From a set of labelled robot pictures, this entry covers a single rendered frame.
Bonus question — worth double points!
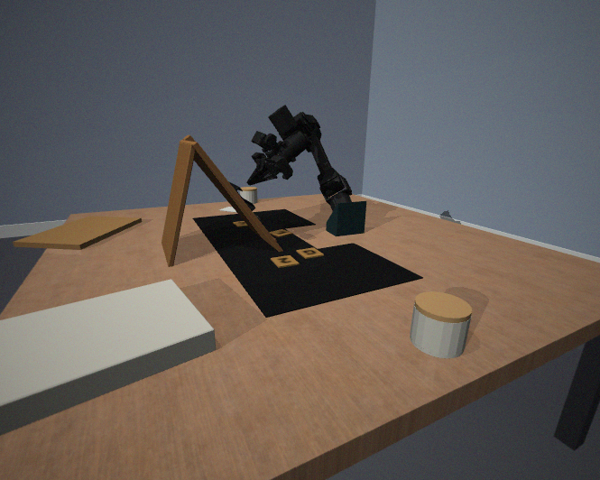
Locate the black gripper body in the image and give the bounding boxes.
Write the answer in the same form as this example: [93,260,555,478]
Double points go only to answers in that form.
[252,141,297,180]

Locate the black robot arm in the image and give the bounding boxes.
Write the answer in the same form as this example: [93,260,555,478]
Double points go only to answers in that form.
[251,105,352,211]

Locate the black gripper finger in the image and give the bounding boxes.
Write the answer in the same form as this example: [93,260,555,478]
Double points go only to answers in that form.
[247,160,278,185]
[249,159,262,180]

